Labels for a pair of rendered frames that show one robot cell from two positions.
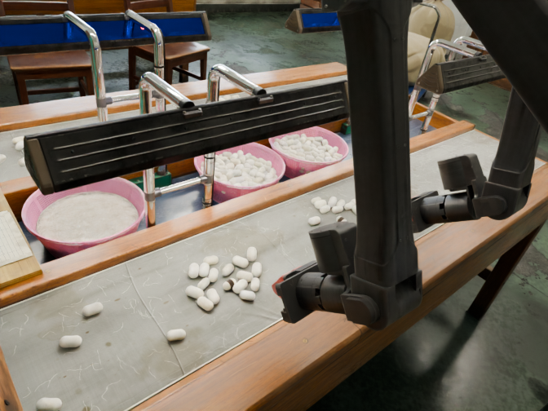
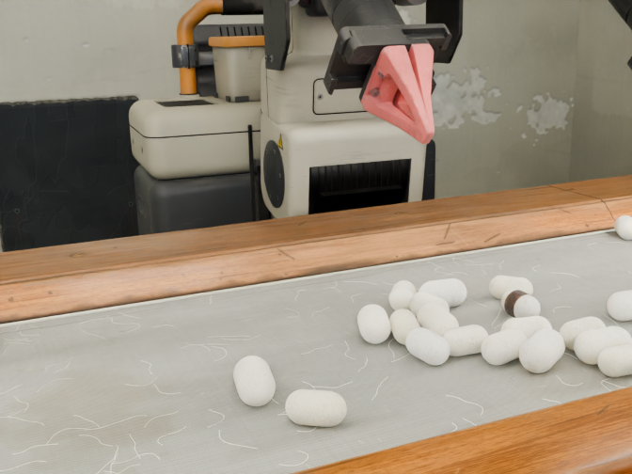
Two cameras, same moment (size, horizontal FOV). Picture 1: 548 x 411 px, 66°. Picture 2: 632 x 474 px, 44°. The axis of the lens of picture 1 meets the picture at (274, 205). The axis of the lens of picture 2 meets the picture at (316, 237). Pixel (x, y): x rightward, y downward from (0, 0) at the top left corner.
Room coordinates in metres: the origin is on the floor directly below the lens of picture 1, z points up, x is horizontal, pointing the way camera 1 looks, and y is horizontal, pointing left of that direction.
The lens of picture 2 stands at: (1.41, -0.12, 0.94)
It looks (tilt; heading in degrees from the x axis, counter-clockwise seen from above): 15 degrees down; 202
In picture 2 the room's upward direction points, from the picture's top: 1 degrees counter-clockwise
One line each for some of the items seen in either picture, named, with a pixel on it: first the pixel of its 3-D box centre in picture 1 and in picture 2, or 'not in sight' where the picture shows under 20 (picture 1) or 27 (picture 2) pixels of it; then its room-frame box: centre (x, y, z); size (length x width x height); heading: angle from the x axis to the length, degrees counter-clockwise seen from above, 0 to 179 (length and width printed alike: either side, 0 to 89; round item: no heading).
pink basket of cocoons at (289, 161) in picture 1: (306, 154); not in sight; (1.26, -0.08, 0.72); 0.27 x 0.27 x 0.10
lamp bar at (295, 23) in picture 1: (352, 17); not in sight; (1.76, -0.18, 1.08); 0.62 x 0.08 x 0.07; 135
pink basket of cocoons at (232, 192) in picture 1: (239, 174); not in sight; (1.06, 0.12, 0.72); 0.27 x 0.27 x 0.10
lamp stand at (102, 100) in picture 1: (120, 108); not in sight; (1.02, 0.45, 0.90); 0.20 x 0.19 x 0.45; 135
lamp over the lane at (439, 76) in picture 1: (486, 65); not in sight; (1.36, -0.57, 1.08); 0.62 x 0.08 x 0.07; 135
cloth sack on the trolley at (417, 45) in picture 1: (405, 58); not in sight; (3.98, -0.95, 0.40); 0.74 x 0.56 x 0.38; 133
